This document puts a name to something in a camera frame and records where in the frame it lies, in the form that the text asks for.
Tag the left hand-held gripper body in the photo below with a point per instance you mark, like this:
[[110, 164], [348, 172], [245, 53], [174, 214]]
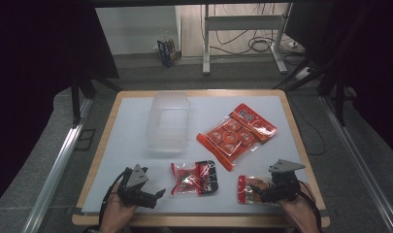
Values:
[[137, 176]]

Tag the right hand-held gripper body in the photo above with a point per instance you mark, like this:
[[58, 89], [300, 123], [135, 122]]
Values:
[[283, 186]]

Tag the red and clear snack packet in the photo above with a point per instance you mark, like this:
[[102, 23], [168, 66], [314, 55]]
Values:
[[245, 194]]

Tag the red and black snack packet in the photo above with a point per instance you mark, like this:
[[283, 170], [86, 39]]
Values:
[[194, 178]]

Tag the clear plastic container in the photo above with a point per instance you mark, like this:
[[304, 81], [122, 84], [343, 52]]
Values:
[[168, 121]]

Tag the large red snack bag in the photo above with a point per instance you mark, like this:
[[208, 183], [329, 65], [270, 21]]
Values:
[[231, 136]]

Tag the person's right hand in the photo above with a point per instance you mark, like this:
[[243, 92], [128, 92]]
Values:
[[302, 215]]

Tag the person's left hand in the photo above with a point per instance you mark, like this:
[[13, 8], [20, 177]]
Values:
[[114, 213]]

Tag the wooden table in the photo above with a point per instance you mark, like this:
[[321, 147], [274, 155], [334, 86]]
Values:
[[200, 221]]

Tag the black stand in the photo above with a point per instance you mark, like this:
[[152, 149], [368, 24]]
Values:
[[75, 103]]

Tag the black tripod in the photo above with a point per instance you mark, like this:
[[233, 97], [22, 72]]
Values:
[[339, 100]]

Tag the white power strip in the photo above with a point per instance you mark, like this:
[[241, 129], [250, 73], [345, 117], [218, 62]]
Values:
[[302, 73]]

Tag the white metal stand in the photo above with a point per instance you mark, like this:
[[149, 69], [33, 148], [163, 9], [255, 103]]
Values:
[[206, 39]]

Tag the dark curtain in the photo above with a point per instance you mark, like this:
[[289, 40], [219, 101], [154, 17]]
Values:
[[375, 64], [39, 64]]

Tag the aluminium rail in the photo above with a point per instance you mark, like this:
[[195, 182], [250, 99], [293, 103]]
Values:
[[58, 168], [359, 155]]

